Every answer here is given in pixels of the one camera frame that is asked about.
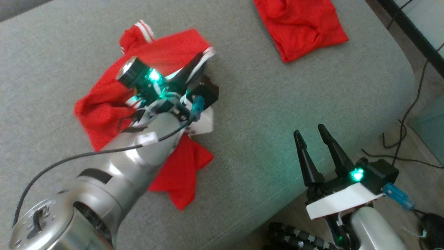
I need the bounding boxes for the red basketball jersey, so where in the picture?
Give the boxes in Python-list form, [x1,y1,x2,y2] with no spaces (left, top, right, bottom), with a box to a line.
[74,20,216,211]

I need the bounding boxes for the black corrugated cable conduit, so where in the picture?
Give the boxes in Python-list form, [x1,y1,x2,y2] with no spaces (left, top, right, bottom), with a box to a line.
[267,222,339,250]

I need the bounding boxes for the black floor cable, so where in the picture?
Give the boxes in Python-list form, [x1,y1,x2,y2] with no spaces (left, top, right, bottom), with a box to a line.
[390,42,444,165]
[361,120,444,170]

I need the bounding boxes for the pale teal box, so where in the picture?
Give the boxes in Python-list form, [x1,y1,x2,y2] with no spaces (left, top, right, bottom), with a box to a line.
[407,93,444,167]

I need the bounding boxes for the black round object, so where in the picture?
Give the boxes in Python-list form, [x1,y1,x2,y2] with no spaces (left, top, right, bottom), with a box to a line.
[418,212,444,245]

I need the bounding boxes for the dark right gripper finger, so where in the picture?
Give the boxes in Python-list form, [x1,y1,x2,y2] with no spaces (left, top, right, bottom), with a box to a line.
[293,130,326,187]
[317,124,355,177]

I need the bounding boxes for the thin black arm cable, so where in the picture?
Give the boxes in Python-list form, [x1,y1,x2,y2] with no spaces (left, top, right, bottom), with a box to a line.
[12,116,196,228]

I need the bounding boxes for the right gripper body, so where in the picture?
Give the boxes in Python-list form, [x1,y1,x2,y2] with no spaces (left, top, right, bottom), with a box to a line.
[305,158,385,220]

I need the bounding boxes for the red garment with white patches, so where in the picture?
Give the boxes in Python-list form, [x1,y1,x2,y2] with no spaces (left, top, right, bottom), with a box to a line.
[253,0,349,63]

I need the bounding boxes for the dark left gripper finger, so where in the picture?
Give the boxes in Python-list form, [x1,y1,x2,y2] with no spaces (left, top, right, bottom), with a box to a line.
[166,51,208,92]

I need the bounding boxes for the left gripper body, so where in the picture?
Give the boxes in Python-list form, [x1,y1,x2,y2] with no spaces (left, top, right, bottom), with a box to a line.
[116,57,214,135]

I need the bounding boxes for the teal cable plug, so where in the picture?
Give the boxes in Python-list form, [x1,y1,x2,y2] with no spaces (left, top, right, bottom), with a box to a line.
[382,183,416,211]
[192,97,206,120]

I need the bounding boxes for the black frame bar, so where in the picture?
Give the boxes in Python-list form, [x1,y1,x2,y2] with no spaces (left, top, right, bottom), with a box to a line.
[377,0,444,78]

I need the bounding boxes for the grey fabric sofa seat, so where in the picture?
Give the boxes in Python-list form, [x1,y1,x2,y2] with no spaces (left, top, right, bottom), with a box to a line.
[0,0,417,250]

